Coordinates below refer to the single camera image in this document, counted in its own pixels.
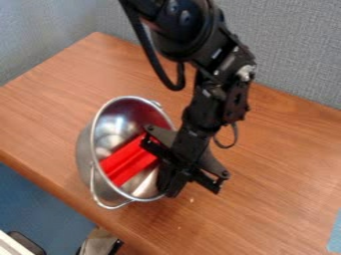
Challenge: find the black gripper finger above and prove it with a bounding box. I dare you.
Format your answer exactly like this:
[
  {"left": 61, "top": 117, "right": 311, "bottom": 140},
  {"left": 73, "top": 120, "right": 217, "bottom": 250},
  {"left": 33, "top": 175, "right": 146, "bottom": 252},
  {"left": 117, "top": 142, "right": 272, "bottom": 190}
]
[
  {"left": 142, "top": 133, "right": 161, "bottom": 156},
  {"left": 158, "top": 162, "right": 193, "bottom": 198}
]

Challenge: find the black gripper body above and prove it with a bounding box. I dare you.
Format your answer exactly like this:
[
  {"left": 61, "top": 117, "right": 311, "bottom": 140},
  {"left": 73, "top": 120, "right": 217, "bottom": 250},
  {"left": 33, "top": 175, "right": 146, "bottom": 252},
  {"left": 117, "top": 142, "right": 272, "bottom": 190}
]
[{"left": 145, "top": 125, "right": 231, "bottom": 194}]

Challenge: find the red plastic block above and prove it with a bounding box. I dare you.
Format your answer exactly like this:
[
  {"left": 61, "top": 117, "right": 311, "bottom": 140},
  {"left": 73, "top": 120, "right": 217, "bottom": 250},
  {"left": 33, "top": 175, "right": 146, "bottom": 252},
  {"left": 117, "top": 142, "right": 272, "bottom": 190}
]
[{"left": 100, "top": 132, "right": 160, "bottom": 186}]

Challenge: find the metal pot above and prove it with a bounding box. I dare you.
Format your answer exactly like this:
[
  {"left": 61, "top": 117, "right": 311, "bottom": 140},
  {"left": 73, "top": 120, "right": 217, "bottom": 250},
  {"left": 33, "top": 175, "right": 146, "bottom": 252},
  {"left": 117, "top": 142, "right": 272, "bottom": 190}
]
[{"left": 77, "top": 96, "right": 174, "bottom": 210}]

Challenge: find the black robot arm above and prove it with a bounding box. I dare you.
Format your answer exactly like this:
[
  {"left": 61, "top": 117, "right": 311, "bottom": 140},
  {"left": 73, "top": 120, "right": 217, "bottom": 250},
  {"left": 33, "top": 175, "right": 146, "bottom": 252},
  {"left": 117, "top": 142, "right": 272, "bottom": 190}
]
[{"left": 120, "top": 0, "right": 256, "bottom": 197}]

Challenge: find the white box corner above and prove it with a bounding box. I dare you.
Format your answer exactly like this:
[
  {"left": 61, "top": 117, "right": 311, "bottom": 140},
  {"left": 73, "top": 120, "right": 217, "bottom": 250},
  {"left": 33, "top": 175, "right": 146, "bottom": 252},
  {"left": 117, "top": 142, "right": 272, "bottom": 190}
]
[{"left": 0, "top": 231, "right": 30, "bottom": 255}]

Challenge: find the grey metal table bracket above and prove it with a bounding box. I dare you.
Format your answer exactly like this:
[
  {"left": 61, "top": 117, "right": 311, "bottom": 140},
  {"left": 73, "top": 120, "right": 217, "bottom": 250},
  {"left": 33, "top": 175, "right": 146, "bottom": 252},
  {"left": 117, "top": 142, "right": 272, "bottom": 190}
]
[{"left": 77, "top": 227, "right": 125, "bottom": 255}]

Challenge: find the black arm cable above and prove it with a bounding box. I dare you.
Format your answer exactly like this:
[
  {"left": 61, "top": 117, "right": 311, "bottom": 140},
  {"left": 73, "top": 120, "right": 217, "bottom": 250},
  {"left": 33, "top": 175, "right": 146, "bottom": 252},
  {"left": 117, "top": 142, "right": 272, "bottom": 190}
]
[{"left": 120, "top": 0, "right": 186, "bottom": 92}]

